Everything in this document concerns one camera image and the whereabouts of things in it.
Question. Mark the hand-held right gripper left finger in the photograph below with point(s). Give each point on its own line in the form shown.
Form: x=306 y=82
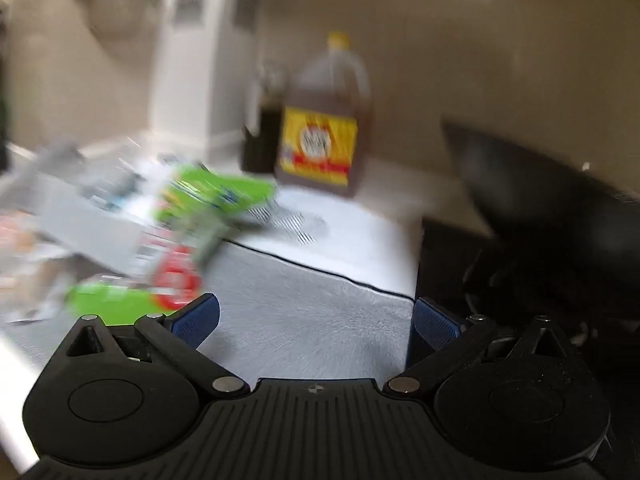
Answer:
x=200 y=316

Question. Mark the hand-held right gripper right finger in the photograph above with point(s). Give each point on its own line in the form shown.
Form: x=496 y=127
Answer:
x=429 y=325

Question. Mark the green packet red round label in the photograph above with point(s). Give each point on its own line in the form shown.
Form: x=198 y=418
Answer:
x=172 y=277

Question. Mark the black stove top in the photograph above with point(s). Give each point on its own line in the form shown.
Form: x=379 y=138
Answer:
x=450 y=260

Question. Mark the white geometric print mat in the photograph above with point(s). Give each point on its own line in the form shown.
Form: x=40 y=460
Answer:
x=360 y=245

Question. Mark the grey fabric mat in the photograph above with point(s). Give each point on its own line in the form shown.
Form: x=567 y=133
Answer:
x=310 y=320

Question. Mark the green snack packet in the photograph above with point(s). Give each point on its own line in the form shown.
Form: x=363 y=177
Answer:
x=215 y=195

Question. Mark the grey cardboard piece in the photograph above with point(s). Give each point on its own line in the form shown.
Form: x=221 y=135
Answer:
x=80 y=220

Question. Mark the black wok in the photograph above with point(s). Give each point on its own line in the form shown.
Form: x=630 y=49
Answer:
x=540 y=195

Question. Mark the dark sauce dispenser bottle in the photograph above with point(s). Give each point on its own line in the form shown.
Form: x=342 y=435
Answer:
x=265 y=135

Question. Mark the large brown jug yellow label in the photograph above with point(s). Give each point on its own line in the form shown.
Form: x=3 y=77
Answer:
x=320 y=145

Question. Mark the white column casing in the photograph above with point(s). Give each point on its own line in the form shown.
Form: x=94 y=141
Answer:
x=190 y=85

